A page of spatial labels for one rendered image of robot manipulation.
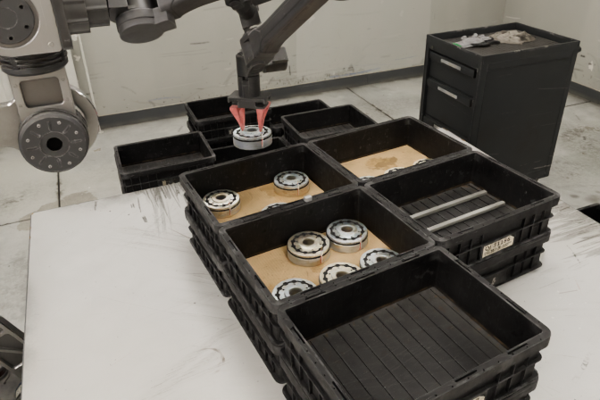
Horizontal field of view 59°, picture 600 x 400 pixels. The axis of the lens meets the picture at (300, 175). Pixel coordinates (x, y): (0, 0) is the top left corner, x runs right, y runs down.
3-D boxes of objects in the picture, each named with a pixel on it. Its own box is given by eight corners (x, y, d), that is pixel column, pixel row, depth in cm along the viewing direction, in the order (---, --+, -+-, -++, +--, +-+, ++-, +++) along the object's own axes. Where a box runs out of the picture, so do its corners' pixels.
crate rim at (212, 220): (217, 237, 124) (216, 228, 122) (178, 181, 147) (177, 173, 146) (360, 192, 140) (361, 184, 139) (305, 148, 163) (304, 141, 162)
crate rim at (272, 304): (273, 317, 100) (273, 307, 99) (217, 237, 124) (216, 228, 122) (437, 252, 117) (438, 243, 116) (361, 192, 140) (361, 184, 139)
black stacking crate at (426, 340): (362, 484, 82) (365, 437, 77) (277, 354, 105) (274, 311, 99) (541, 380, 98) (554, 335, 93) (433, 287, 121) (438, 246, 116)
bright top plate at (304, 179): (281, 192, 150) (280, 190, 150) (269, 176, 159) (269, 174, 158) (313, 184, 154) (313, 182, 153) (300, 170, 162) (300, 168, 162)
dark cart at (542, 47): (458, 219, 288) (482, 56, 245) (412, 181, 325) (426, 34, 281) (544, 195, 308) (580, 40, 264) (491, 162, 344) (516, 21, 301)
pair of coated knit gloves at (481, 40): (463, 50, 265) (464, 44, 264) (441, 41, 280) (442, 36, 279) (504, 44, 273) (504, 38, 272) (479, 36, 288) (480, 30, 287)
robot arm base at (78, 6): (62, 38, 93) (45, -34, 88) (110, 33, 96) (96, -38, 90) (63, 51, 87) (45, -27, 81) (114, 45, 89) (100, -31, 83)
